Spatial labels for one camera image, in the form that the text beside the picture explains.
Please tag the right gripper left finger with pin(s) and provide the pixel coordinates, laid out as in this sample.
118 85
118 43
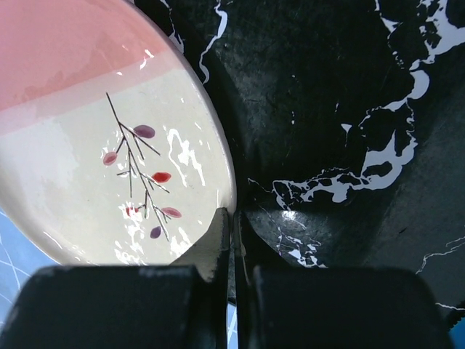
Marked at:
181 305

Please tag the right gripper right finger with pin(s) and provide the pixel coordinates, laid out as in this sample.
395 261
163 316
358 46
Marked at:
281 306

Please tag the pink and cream plate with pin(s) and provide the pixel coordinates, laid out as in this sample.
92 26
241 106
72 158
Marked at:
111 151

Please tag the blue checked cloth napkin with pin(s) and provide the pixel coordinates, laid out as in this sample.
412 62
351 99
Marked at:
20 259

